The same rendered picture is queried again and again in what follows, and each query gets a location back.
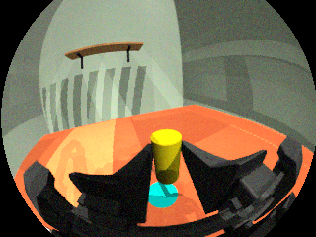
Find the cyan circle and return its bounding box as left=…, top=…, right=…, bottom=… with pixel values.
left=149, top=182, right=178, bottom=208

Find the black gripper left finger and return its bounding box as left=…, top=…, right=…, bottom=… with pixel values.
left=68, top=143, right=154, bottom=224

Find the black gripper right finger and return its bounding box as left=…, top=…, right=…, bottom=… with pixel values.
left=181, top=141, right=268, bottom=214

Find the yellow cylinder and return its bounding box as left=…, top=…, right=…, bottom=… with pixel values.
left=150, top=129, right=182, bottom=185

